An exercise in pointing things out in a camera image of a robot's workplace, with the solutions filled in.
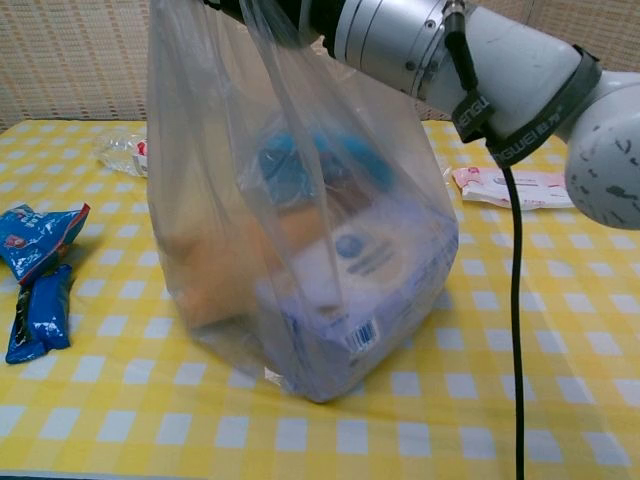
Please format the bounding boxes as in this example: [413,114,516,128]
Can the transparent plastic bag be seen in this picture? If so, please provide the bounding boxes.
[145,0,461,405]

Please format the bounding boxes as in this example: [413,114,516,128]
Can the woven bamboo folding screen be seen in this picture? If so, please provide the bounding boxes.
[0,0,640,134]

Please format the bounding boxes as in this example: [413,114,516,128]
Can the yellow white checkered tablecloth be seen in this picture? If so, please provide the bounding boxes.
[0,119,640,480]

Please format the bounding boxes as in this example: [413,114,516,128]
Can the pink white wet wipes pack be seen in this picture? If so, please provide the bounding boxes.
[451,166,576,211]

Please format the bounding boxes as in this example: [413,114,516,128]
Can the pale blue pack with barcode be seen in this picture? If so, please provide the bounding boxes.
[257,219,460,404]

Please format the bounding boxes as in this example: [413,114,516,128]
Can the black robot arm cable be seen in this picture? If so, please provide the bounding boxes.
[442,0,527,480]

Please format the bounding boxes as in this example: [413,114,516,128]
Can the blue snack packet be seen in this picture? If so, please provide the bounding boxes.
[0,202,92,287]

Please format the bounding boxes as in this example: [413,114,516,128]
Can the crumpled clear wrapper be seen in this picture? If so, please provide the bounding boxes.
[94,132,151,177]

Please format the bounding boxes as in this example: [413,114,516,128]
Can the small blue snack pack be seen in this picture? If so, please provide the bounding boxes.
[4,263,75,365]

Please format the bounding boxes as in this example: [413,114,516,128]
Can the black velcro cable strap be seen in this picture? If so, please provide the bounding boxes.
[487,43,604,164]
[452,87,497,145]

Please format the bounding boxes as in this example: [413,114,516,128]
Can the white pack with blue logo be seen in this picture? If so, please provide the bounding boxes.
[294,212,406,321]

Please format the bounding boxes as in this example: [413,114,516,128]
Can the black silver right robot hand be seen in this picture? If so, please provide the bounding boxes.
[199,0,326,51]

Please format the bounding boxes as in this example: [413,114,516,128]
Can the blue cardboard snack box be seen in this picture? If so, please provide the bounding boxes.
[257,127,396,211]

